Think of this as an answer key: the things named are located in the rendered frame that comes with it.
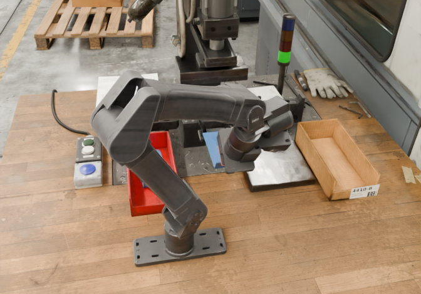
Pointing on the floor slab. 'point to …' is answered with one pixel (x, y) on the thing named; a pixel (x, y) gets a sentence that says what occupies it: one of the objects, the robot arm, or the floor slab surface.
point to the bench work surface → (60, 249)
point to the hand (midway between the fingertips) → (228, 162)
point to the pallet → (56, 15)
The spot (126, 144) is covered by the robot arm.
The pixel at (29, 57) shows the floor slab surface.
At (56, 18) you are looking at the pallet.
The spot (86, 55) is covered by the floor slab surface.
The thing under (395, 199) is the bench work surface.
